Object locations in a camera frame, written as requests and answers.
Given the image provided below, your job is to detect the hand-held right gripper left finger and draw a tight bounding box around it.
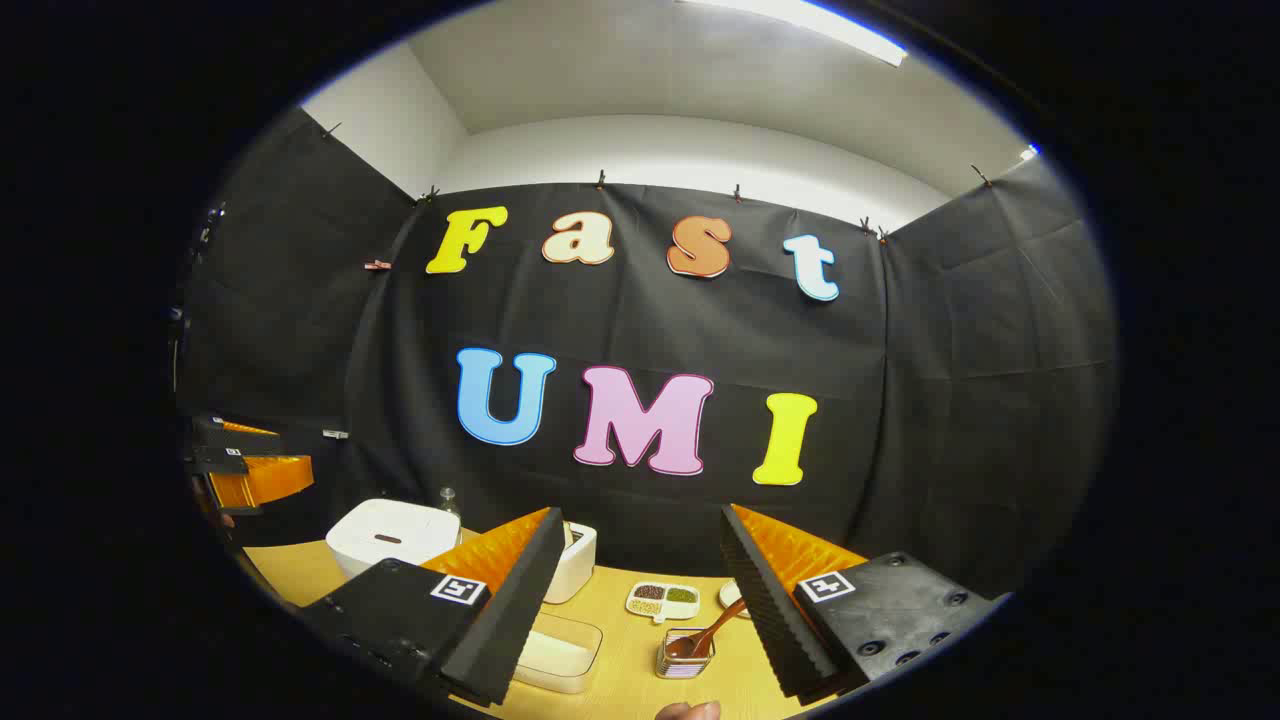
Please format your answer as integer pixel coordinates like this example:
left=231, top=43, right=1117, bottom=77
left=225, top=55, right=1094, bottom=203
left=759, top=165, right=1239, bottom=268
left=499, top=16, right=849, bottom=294
left=298, top=506, right=567, bottom=709

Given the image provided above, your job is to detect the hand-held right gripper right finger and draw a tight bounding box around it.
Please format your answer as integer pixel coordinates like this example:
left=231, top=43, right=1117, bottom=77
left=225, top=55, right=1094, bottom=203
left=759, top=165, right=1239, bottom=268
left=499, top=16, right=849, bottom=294
left=720, top=503, right=1011, bottom=701

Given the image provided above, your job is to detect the white rice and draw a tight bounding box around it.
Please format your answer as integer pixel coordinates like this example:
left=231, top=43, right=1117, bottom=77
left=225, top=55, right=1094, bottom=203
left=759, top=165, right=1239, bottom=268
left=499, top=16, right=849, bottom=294
left=520, top=630, right=587, bottom=677

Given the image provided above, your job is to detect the brown wooden spoon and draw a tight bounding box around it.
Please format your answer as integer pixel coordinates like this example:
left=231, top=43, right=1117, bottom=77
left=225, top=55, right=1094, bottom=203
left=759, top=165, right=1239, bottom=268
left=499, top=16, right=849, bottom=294
left=666, top=598, right=749, bottom=661

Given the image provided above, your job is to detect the clear wire chopstick holder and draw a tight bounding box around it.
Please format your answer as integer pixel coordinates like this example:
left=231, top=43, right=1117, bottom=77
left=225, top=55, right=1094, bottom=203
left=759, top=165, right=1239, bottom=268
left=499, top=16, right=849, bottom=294
left=656, top=628, right=715, bottom=680

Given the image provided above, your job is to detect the white rice cooker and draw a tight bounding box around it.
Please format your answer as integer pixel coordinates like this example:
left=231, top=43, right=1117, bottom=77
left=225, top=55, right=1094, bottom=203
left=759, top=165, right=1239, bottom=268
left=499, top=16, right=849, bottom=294
left=326, top=498, right=463, bottom=581

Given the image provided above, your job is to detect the clear plastic rice box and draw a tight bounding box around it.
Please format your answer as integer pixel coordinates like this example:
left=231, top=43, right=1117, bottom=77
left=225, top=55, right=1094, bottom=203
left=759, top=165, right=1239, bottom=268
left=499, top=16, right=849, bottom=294
left=512, top=612, right=604, bottom=695

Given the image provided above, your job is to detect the white toaster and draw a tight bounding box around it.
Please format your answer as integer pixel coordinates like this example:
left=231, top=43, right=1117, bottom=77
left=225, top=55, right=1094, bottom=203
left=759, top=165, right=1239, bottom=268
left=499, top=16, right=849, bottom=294
left=543, top=521, right=598, bottom=605

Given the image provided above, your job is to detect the white divided dish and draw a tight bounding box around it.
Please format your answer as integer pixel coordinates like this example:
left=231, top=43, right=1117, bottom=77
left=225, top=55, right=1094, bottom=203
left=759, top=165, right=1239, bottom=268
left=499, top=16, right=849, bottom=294
left=626, top=582, right=701, bottom=625

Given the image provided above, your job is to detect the black backdrop cloth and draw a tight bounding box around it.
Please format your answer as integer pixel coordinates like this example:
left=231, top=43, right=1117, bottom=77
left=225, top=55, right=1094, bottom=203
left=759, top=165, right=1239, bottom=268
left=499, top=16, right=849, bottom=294
left=175, top=105, right=1119, bottom=601

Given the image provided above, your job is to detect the long ceiling light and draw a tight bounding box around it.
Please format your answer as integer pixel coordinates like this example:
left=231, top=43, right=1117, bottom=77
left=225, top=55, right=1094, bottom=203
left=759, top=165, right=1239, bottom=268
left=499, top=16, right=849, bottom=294
left=680, top=0, right=909, bottom=67

